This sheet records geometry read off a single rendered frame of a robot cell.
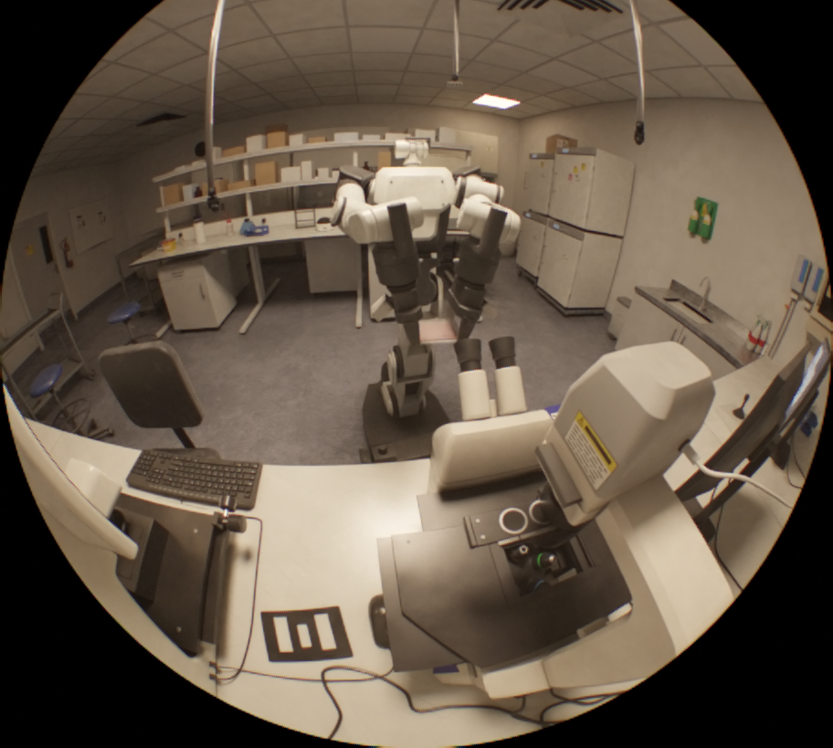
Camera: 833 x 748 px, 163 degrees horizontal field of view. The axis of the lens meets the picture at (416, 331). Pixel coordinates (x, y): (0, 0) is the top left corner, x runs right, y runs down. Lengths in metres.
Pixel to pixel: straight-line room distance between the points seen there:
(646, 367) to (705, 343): 2.24
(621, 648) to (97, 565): 0.52
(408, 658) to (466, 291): 0.62
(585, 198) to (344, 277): 2.73
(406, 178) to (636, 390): 0.89
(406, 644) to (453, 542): 0.16
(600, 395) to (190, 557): 0.66
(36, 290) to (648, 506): 6.31
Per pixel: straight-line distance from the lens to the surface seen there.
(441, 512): 0.49
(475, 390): 0.45
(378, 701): 0.64
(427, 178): 0.98
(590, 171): 3.21
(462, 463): 0.45
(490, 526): 0.30
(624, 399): 0.19
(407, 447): 1.48
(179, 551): 0.68
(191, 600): 0.64
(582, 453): 0.22
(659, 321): 2.64
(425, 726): 0.66
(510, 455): 0.47
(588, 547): 0.51
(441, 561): 0.44
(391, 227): 0.52
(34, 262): 6.20
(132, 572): 0.66
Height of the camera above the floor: 1.38
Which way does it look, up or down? 31 degrees down
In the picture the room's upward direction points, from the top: 2 degrees clockwise
